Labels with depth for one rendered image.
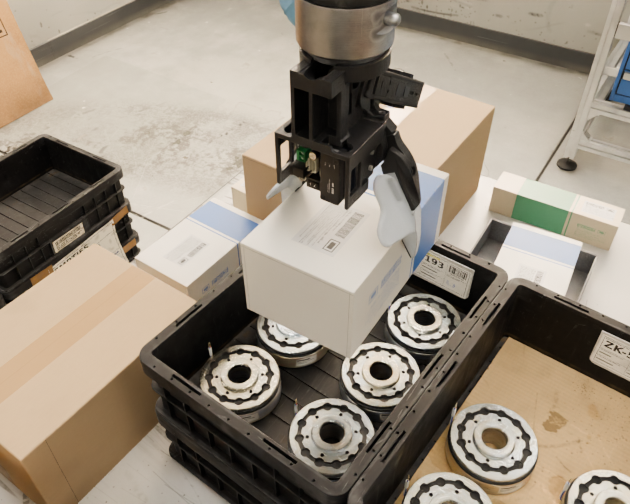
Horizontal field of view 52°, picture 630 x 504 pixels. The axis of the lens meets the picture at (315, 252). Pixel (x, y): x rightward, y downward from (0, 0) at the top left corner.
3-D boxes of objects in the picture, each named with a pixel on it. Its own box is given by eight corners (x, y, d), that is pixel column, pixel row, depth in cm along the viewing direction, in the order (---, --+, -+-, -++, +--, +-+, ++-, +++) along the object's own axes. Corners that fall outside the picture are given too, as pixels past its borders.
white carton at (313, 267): (346, 203, 77) (348, 139, 71) (438, 238, 73) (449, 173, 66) (246, 308, 65) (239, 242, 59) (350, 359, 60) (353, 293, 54)
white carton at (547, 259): (503, 257, 121) (513, 221, 115) (569, 279, 117) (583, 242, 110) (470, 330, 108) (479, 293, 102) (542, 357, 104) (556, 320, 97)
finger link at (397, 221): (388, 286, 58) (340, 202, 55) (417, 248, 62) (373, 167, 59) (416, 283, 56) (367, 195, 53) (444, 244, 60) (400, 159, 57)
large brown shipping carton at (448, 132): (357, 145, 149) (361, 64, 135) (477, 189, 137) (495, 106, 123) (249, 240, 125) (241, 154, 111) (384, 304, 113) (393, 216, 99)
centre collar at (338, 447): (327, 409, 78) (327, 406, 78) (360, 431, 76) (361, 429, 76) (302, 438, 75) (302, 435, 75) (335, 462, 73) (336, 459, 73)
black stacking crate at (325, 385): (330, 248, 107) (332, 193, 99) (494, 331, 94) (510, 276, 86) (151, 412, 84) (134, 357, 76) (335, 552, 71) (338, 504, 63)
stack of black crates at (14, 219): (84, 254, 203) (43, 131, 173) (155, 291, 191) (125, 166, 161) (-25, 337, 179) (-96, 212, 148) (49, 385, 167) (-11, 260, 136)
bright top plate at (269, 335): (285, 289, 94) (285, 286, 93) (344, 318, 90) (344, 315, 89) (242, 333, 88) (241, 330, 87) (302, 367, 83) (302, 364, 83)
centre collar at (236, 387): (240, 354, 84) (239, 351, 84) (267, 374, 82) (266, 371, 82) (212, 377, 82) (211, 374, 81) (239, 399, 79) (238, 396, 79)
